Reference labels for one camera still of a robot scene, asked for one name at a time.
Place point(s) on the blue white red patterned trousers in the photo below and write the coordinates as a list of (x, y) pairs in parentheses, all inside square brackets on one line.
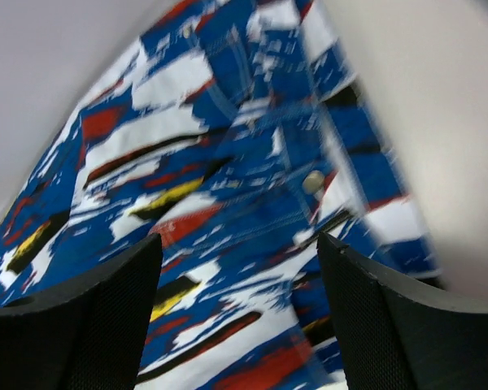
[(237, 132)]

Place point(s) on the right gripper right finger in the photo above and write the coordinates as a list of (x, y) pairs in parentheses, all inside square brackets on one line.
[(396, 332)]

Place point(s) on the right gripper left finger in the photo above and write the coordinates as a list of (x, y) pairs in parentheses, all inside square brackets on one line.
[(87, 332)]

